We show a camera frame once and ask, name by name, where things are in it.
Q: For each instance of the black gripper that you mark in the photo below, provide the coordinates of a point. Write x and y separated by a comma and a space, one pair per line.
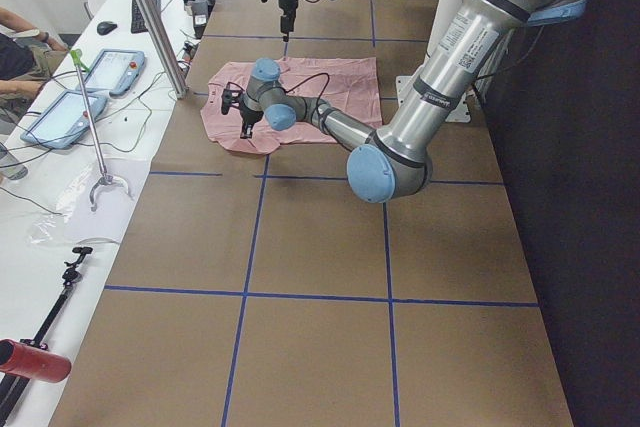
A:
249, 117
287, 3

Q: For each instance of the black power adapter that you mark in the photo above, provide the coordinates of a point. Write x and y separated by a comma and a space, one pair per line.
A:
200, 13

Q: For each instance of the upper blue teach pendant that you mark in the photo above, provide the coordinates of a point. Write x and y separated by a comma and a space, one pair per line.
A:
115, 71

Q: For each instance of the blue teach pendant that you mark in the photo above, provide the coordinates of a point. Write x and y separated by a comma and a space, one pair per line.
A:
61, 124
115, 71

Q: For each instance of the clear plastic bag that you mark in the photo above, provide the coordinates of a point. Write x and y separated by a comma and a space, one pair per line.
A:
79, 221

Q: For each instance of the black computer mouse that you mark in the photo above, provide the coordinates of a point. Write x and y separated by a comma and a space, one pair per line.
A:
103, 28

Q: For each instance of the silver reacher grabber tool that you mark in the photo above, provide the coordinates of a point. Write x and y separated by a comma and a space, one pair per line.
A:
106, 179

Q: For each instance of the lower blue teach pendant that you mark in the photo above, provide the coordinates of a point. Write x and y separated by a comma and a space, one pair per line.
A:
61, 124

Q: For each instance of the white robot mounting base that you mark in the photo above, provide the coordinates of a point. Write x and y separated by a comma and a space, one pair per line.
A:
458, 111

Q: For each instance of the seated person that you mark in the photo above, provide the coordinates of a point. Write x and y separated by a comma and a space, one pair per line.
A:
24, 71

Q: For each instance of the red cylinder tube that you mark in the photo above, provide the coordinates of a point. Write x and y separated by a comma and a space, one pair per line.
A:
22, 360

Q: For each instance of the black selfie stick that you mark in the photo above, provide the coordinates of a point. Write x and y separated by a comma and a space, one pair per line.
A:
12, 387

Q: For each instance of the aluminium frame post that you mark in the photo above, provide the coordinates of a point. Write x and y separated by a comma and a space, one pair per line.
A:
163, 48

